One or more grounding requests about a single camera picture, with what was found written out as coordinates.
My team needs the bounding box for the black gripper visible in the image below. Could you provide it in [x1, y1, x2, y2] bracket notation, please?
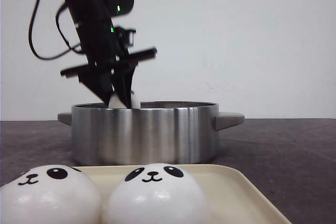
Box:
[60, 0, 157, 108]

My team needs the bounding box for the panda bun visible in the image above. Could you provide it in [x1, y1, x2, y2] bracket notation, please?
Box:
[108, 90, 141, 109]
[1, 164, 102, 223]
[106, 163, 209, 223]

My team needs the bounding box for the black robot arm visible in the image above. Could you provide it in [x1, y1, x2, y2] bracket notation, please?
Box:
[60, 0, 157, 109]

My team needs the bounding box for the stainless steel steamer pot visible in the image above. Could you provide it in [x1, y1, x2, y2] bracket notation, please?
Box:
[58, 101, 245, 166]

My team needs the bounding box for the cream plastic tray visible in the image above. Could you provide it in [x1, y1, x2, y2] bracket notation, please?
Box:
[78, 164, 289, 223]

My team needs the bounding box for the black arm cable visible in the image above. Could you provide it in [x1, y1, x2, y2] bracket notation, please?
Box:
[28, 0, 85, 61]

